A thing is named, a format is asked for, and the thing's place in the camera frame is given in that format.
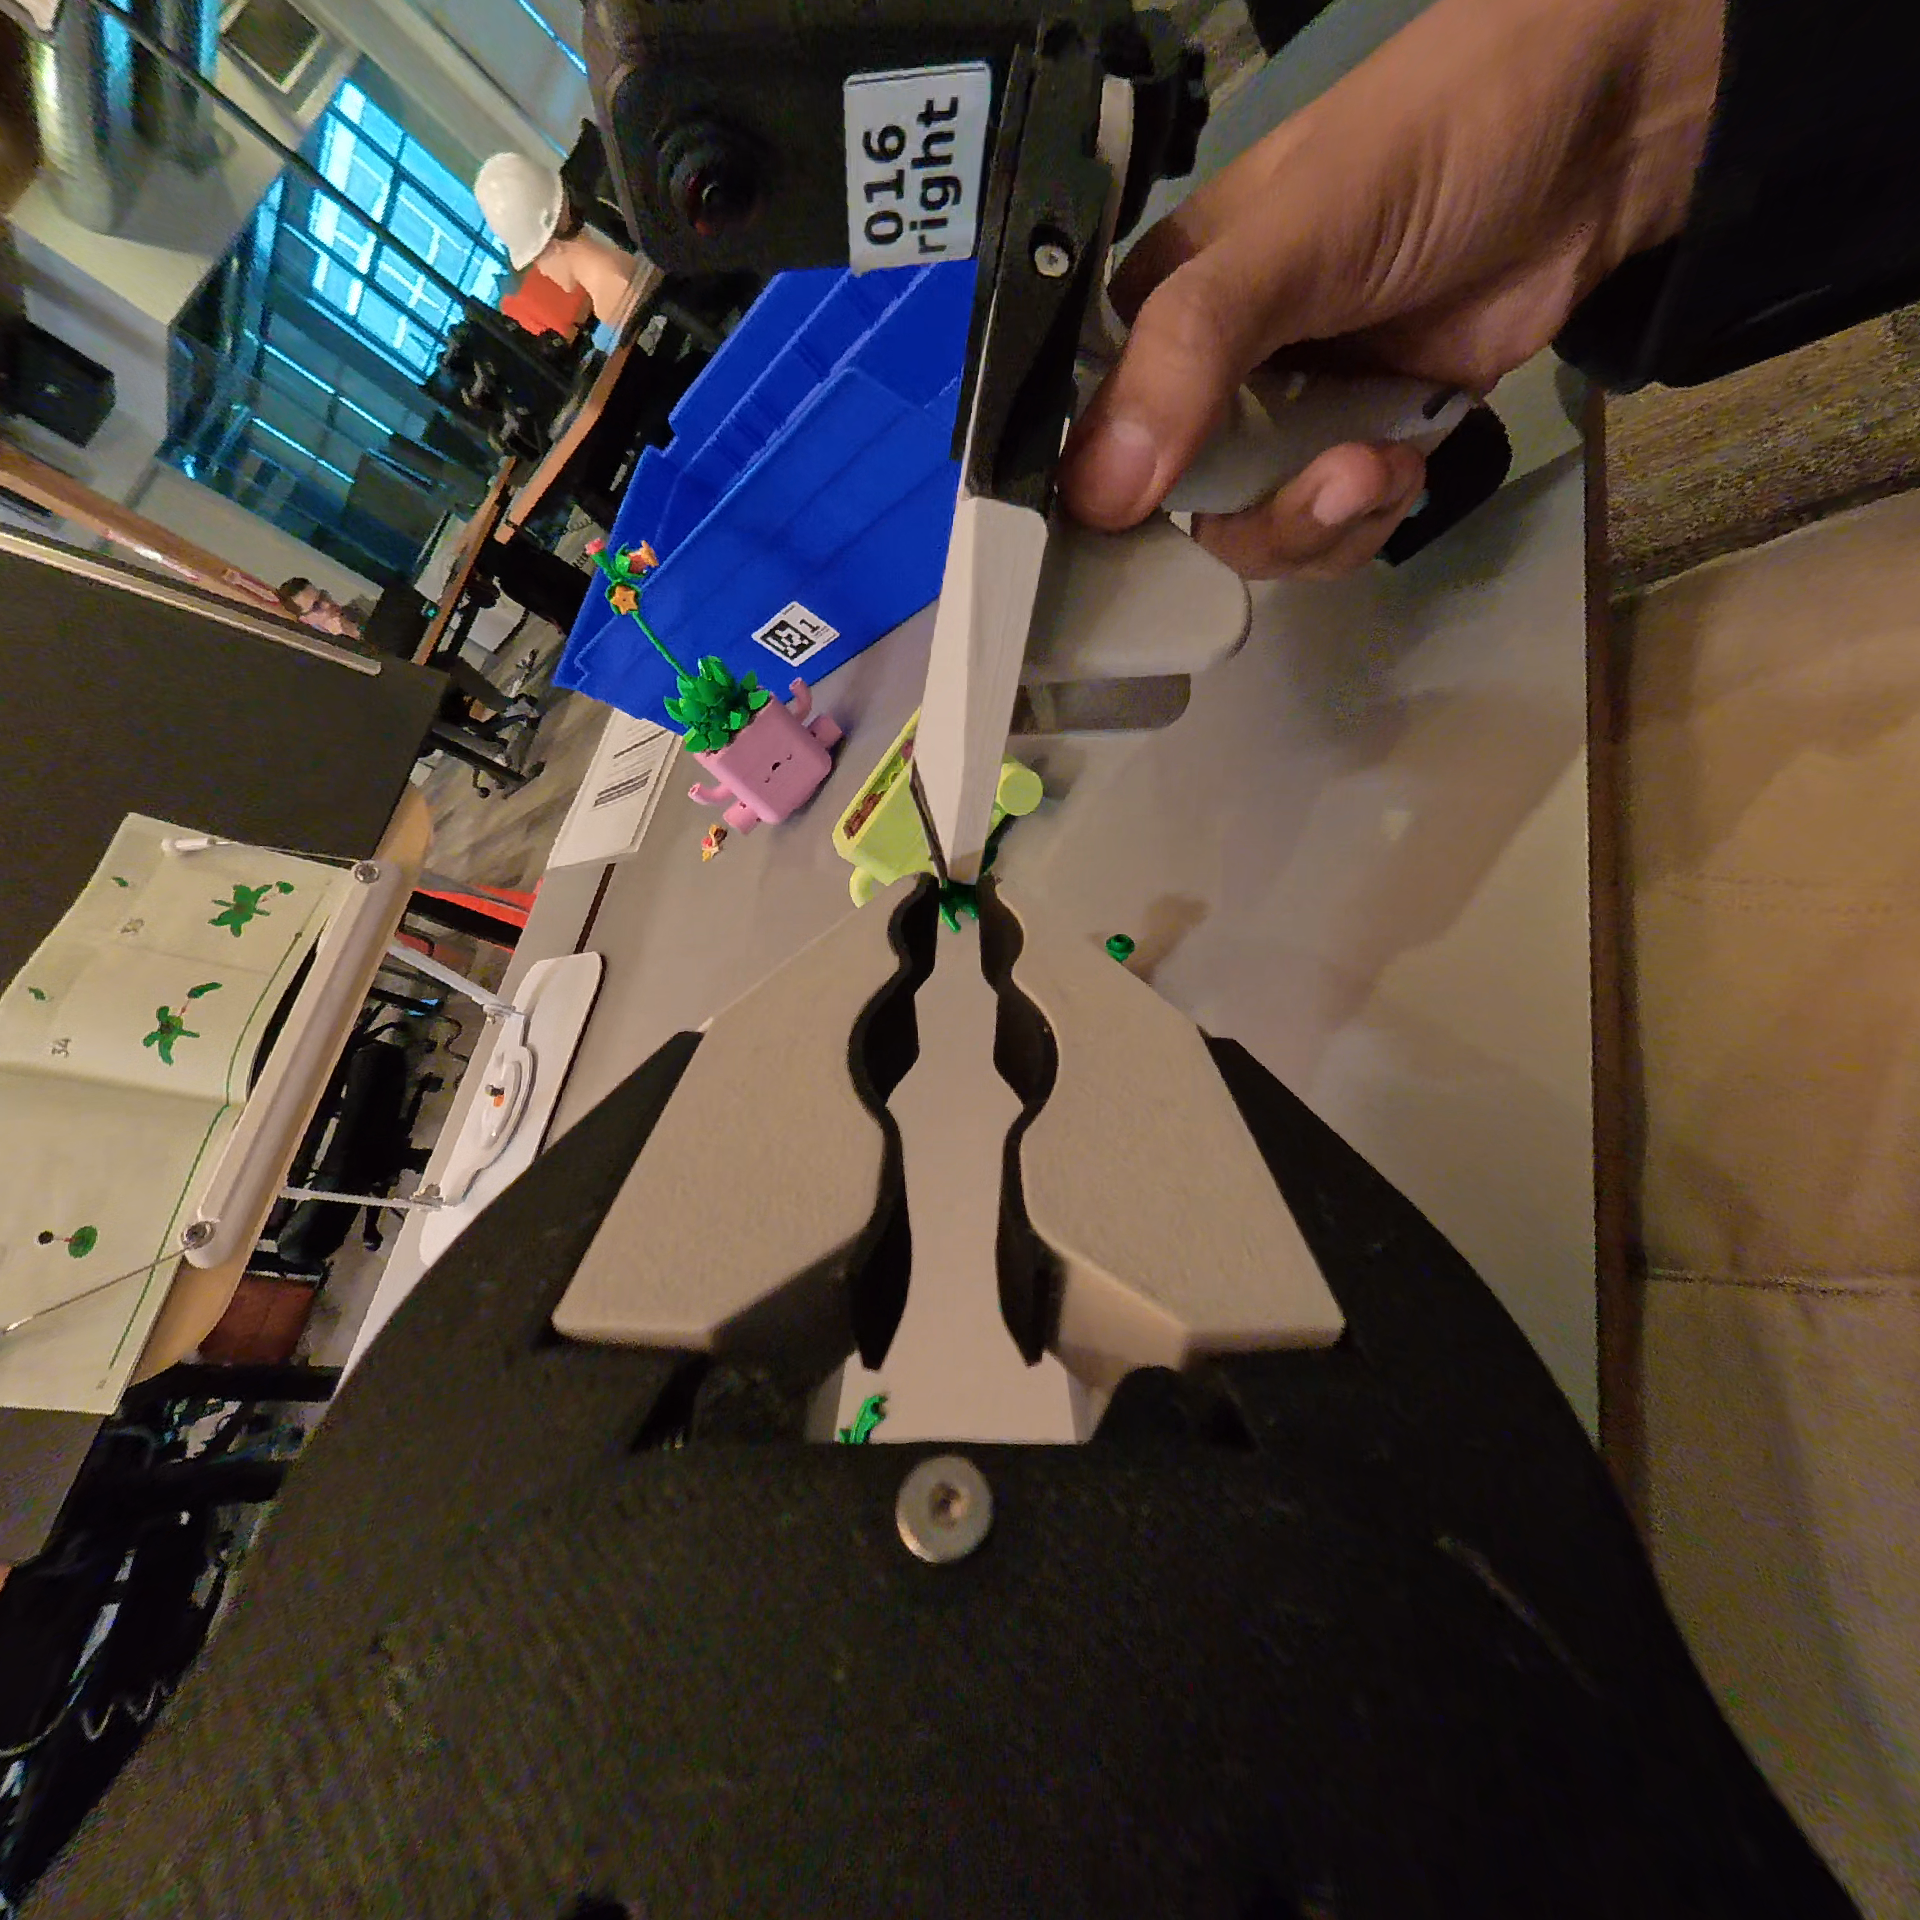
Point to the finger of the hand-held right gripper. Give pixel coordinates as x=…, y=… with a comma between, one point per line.
x=983, y=644

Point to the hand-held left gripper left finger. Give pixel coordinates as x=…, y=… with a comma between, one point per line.
x=734, y=1185

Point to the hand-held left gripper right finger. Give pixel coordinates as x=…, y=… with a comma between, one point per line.
x=1171, y=1185

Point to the green curved leaf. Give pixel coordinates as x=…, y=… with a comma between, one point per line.
x=956, y=908

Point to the person's right hand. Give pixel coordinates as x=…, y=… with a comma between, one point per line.
x=1424, y=224

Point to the lime green planter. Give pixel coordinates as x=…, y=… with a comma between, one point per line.
x=886, y=825

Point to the pink planter with green plant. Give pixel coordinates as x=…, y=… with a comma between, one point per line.
x=774, y=763

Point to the white hard hat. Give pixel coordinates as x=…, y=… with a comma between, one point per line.
x=517, y=201

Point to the blue storage bin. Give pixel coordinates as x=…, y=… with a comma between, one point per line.
x=781, y=494

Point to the white book stand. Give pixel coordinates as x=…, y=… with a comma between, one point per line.
x=525, y=1036

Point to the red crate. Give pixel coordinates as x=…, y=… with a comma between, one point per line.
x=465, y=922

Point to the black office chair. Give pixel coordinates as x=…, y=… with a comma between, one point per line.
x=352, y=1140

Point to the printed sheet in clear sleeve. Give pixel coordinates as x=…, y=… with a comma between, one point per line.
x=615, y=780

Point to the wooden top standing desk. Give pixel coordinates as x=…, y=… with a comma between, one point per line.
x=529, y=482

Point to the person's beige pants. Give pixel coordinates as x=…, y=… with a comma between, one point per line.
x=1787, y=1201

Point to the building instruction booklet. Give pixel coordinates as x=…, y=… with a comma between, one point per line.
x=119, y=1078

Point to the black divider panel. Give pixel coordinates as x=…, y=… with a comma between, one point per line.
x=195, y=721

